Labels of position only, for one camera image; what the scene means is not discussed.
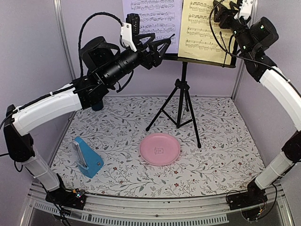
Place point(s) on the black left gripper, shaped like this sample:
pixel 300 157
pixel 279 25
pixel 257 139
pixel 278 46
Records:
pixel 154 57

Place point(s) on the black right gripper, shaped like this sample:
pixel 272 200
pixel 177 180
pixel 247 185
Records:
pixel 224 12

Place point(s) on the purple sheet music page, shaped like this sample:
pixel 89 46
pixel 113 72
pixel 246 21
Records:
pixel 162 17

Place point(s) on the yellow sheet music page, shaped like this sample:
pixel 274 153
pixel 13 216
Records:
pixel 199 35

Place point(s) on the black music stand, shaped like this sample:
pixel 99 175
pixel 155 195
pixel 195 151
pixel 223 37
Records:
pixel 182 86

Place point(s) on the blue metronome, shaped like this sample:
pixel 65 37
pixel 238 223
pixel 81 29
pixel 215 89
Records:
pixel 88 161

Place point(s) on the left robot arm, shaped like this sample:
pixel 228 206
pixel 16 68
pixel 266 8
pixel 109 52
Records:
pixel 106 65

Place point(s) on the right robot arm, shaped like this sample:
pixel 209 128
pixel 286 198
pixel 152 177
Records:
pixel 253 41

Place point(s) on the dark blue cup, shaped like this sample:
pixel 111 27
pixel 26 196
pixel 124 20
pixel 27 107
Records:
pixel 98 107

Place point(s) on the floral table mat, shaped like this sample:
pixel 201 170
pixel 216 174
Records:
pixel 217 152

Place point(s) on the pink plate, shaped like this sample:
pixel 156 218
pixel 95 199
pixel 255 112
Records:
pixel 159 149

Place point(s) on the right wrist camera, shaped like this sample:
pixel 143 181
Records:
pixel 244 9

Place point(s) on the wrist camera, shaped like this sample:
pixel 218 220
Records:
pixel 244 9
pixel 129 29

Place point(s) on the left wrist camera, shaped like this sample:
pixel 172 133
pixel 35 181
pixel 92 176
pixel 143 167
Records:
pixel 129 29

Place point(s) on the right aluminium frame post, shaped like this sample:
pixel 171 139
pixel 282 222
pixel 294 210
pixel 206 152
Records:
pixel 241 67

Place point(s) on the aluminium frame post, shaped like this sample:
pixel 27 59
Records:
pixel 241 67
pixel 63 37

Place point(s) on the left aluminium frame post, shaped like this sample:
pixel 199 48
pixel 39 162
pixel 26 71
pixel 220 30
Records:
pixel 63 37

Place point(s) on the aluminium front rail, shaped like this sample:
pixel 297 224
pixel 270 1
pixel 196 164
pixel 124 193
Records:
pixel 220 209

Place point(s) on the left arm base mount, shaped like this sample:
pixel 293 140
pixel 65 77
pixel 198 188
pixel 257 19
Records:
pixel 75 199

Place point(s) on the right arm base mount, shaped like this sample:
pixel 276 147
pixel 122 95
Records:
pixel 254 202

